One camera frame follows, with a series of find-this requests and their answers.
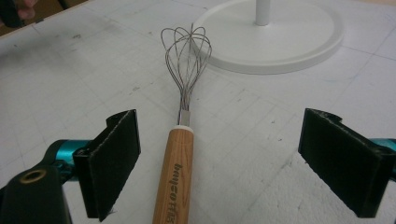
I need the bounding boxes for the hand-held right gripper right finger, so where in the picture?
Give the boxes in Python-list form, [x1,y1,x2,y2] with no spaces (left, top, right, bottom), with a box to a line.
[297,107,396,219]

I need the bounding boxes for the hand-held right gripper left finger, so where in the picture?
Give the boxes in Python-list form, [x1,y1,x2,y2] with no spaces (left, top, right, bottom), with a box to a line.
[72,108,142,223]

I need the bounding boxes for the wooden handled wire whisk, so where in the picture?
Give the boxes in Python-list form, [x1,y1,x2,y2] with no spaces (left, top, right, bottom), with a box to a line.
[151,23,213,224]

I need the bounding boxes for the white round stand base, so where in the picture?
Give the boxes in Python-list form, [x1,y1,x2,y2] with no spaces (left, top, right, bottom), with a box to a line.
[191,0,346,76]

